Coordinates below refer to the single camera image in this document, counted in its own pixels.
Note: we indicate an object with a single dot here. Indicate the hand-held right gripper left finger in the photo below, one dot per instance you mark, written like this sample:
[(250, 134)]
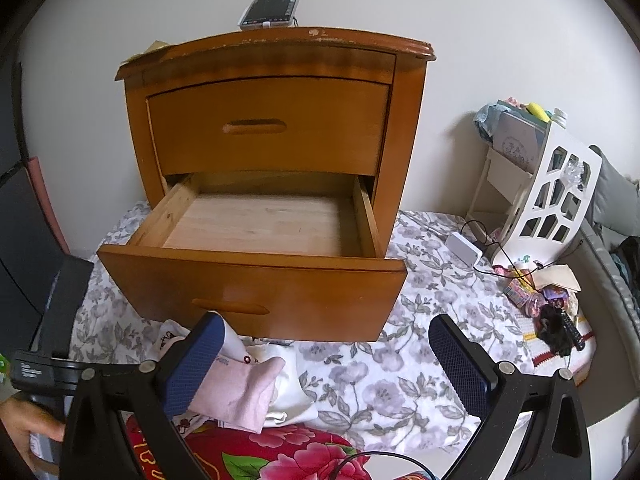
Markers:
[(192, 365)]

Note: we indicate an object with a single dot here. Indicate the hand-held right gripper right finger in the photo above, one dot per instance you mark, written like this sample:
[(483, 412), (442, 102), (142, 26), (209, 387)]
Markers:
[(462, 370)]

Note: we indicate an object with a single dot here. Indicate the white printed sock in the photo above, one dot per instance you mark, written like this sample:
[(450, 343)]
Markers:
[(232, 342)]

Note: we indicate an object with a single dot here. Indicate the white cloth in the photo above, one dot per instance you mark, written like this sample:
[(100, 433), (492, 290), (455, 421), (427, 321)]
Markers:
[(295, 400)]

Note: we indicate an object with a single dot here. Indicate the wooden drawer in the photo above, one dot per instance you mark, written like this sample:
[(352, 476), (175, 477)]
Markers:
[(310, 135), (300, 300)]

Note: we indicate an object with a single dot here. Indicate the person's left hand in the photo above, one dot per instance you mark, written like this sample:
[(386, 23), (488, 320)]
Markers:
[(25, 422)]

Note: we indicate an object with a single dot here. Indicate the dark grey panel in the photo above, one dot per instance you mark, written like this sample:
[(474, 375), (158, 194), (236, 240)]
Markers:
[(20, 260)]

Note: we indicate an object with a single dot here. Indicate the striped knitted mat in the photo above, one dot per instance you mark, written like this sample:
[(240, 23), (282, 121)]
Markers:
[(537, 360)]

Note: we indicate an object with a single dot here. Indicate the grey floral bedsheet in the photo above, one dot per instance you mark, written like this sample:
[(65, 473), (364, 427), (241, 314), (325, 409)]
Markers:
[(380, 390)]

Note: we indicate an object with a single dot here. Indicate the green printed box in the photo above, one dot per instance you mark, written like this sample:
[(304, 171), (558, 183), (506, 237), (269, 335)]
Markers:
[(4, 370)]

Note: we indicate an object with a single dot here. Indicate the colourful tape roll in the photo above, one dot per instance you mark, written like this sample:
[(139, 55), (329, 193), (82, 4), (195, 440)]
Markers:
[(517, 292)]

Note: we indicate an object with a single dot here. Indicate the black furry toy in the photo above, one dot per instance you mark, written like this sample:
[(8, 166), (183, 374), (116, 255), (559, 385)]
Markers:
[(557, 330)]

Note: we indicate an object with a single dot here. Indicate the pink foam strip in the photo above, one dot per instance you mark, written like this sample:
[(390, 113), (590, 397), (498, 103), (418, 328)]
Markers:
[(45, 200)]

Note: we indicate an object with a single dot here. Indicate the white power box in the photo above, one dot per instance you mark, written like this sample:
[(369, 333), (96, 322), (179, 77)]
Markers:
[(464, 249)]

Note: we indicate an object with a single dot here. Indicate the red floral blanket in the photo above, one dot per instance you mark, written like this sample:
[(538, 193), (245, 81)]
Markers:
[(280, 455)]

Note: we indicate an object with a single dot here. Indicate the beige paper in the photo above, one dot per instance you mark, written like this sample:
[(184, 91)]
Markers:
[(557, 280)]

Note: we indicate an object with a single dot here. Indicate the grey book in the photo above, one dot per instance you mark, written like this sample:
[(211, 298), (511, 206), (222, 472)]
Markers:
[(517, 140)]

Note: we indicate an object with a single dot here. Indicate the wooden nightstand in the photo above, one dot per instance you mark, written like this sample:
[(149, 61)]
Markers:
[(407, 135)]

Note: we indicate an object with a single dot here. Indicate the pale blue bag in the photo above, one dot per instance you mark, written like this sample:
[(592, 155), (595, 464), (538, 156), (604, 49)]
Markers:
[(485, 122)]

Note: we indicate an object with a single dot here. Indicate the white cutout rack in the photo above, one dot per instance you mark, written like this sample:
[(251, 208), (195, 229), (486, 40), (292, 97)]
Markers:
[(575, 137)]

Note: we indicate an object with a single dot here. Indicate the yellowish paper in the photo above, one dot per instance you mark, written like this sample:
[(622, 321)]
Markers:
[(147, 52)]

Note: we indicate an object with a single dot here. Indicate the yellow object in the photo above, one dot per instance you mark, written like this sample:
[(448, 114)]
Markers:
[(537, 110)]

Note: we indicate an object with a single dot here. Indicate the smartphone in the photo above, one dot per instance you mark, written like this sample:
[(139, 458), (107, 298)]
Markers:
[(272, 5)]

